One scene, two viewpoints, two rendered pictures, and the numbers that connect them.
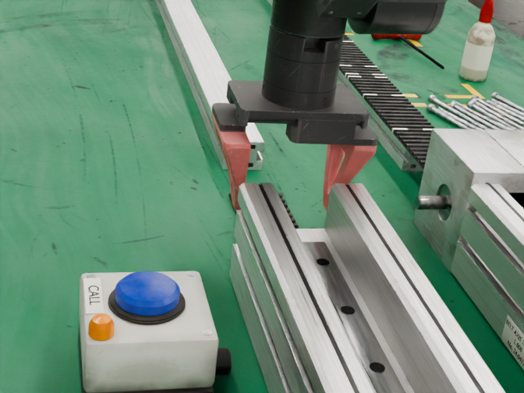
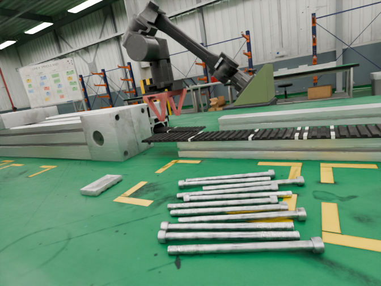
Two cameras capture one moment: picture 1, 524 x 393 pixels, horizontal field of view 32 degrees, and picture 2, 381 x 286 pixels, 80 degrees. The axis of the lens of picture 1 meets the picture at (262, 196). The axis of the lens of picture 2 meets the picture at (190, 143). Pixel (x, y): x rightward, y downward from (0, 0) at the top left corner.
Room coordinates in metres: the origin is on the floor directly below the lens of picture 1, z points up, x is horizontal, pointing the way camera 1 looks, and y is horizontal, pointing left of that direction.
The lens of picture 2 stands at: (1.17, -0.42, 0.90)
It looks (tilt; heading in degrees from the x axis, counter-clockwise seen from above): 14 degrees down; 137
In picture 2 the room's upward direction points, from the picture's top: 10 degrees counter-clockwise
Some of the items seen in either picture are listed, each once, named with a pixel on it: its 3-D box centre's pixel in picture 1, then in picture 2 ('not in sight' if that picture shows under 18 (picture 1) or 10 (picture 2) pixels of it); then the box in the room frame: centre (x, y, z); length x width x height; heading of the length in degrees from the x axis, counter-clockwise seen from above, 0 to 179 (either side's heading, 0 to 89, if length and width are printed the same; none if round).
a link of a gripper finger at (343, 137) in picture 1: (319, 157); (161, 102); (0.68, -0.04, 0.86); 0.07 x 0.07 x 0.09; 15
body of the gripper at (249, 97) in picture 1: (300, 74); (162, 75); (0.67, -0.02, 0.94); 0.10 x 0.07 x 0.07; 105
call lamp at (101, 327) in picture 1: (101, 324); not in sight; (0.44, 0.08, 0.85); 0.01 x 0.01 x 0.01
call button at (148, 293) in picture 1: (146, 298); not in sight; (0.47, 0.06, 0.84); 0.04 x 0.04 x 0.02
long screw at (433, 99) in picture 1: (458, 114); (250, 185); (1.04, -0.23, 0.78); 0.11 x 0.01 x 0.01; 35
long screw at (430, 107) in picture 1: (458, 124); (228, 177); (1.01, -0.22, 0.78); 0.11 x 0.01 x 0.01; 33
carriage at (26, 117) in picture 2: not in sight; (13, 123); (0.29, -0.32, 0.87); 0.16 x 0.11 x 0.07; 15
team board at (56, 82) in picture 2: not in sight; (58, 103); (-5.26, 1.33, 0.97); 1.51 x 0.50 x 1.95; 36
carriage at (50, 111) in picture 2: not in sight; (36, 117); (0.00, -0.20, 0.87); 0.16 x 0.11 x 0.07; 15
